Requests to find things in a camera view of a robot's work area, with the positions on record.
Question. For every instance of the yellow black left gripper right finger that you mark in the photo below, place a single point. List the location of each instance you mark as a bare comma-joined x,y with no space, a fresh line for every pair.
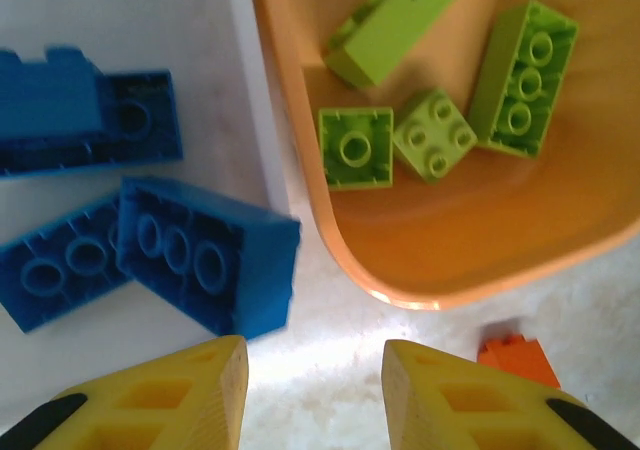
405,400

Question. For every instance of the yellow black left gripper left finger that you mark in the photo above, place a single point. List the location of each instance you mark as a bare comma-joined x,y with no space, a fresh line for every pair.
225,395

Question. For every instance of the orange lego brick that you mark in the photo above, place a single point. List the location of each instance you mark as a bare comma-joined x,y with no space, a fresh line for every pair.
520,362

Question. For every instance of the blue lego brick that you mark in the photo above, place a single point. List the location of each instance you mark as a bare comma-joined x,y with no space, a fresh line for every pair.
210,265
60,100
50,275

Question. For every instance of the small green lego brick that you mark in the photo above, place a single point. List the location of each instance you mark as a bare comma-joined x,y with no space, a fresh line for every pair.
435,135
355,150

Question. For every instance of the long green lego brick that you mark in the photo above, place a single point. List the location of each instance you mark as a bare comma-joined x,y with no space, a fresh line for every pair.
525,85
395,30

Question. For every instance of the orange plastic container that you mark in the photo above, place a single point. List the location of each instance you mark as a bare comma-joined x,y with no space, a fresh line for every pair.
450,230

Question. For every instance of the white plastic container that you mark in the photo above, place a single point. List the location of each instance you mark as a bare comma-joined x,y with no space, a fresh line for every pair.
190,20

